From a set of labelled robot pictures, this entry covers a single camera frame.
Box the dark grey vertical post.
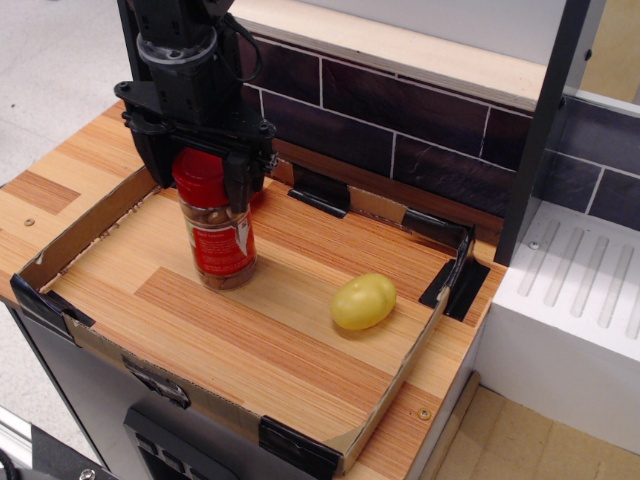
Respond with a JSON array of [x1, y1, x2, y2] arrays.
[[494, 1, 590, 266]]

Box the yellow potato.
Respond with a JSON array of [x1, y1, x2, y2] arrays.
[[330, 273, 397, 331]]

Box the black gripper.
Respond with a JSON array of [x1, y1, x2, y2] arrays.
[[114, 58, 275, 212]]

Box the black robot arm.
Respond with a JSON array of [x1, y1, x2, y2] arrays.
[[114, 1, 276, 214]]

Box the dark brick backsplash panel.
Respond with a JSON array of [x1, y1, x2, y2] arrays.
[[241, 38, 639, 229]]

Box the white sink drainboard unit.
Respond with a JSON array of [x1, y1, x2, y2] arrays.
[[475, 202, 639, 452]]

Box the cardboard fence with black tape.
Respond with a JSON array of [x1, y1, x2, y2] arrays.
[[1, 147, 501, 479]]

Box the red lidded spice bottle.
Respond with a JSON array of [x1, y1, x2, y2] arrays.
[[172, 148, 257, 290]]

